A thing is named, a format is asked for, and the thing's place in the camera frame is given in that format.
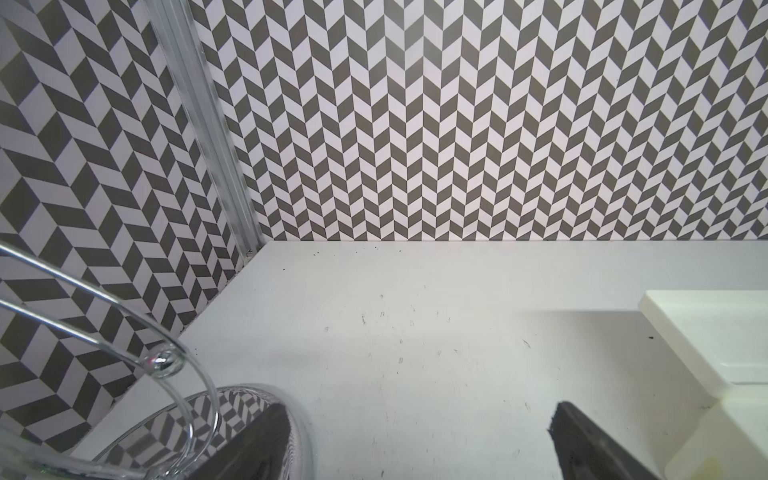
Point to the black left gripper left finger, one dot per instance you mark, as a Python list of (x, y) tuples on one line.
[(259, 451)]

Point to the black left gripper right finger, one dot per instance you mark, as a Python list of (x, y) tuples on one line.
[(585, 451)]

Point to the chrome wire glass rack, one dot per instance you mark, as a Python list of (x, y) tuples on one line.
[(175, 440)]

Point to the aluminium corner post left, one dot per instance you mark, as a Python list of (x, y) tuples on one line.
[(174, 26)]

